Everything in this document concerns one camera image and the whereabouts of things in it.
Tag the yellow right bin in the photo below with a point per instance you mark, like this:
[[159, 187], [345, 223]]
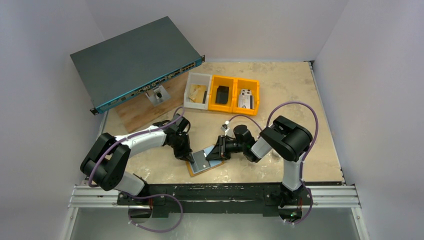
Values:
[[254, 86]]

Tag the gold cards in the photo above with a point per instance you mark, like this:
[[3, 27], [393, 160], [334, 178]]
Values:
[[198, 93]]

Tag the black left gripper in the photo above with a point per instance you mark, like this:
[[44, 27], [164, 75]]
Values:
[[184, 154]]

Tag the wooden board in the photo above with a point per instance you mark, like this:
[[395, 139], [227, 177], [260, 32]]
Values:
[[139, 111]]

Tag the grey network switch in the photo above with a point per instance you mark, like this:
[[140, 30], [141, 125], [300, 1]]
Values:
[[125, 66]]

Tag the yellow bin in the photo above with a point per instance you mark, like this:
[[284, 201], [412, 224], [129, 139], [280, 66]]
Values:
[[254, 86], [225, 81]]

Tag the white VIP card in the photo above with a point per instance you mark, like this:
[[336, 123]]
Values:
[[246, 102]]

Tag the yellow middle bin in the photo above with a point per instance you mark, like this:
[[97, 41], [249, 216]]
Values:
[[225, 81]]

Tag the black card stack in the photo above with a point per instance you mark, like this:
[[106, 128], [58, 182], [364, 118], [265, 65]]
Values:
[[222, 95]]

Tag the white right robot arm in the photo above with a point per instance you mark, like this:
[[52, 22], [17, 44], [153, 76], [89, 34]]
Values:
[[289, 139]]

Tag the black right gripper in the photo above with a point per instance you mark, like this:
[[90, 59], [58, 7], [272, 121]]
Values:
[[222, 148]]

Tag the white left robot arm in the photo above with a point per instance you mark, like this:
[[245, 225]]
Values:
[[105, 164]]

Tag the yellow leather card holder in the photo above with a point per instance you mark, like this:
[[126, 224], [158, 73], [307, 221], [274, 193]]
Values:
[[213, 163]]

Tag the white plastic cylinder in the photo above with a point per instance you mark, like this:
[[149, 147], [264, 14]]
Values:
[[276, 154]]

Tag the grey metal bracket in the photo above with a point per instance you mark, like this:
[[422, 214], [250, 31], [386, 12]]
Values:
[[158, 95]]

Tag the white cards with stripe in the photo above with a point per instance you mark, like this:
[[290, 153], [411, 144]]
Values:
[[245, 92]]

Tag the white plastic bin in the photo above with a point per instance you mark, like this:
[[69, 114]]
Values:
[[197, 78]]

